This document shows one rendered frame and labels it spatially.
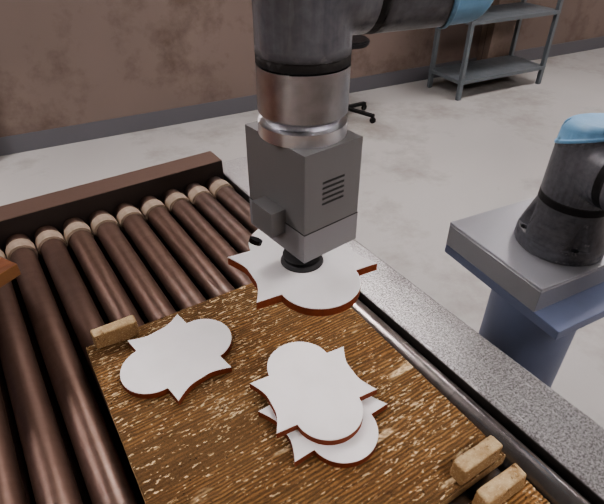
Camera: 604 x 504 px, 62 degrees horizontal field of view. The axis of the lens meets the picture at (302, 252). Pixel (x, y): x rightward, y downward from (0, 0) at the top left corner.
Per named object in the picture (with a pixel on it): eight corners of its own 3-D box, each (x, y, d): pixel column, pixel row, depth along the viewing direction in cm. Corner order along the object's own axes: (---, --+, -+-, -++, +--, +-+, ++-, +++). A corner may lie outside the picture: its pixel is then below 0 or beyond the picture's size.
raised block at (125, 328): (136, 327, 71) (132, 312, 69) (141, 335, 69) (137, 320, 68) (93, 343, 68) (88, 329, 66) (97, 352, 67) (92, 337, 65)
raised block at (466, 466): (486, 446, 56) (491, 432, 54) (499, 459, 54) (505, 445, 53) (447, 474, 53) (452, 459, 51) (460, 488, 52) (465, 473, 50)
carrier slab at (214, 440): (304, 269, 84) (304, 261, 83) (503, 463, 56) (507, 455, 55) (87, 355, 69) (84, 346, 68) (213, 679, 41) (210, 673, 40)
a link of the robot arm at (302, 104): (294, 83, 35) (231, 57, 40) (295, 144, 38) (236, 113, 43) (371, 64, 39) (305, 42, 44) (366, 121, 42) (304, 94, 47)
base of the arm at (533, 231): (542, 210, 99) (558, 164, 94) (619, 246, 90) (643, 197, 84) (497, 236, 92) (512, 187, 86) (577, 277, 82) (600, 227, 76)
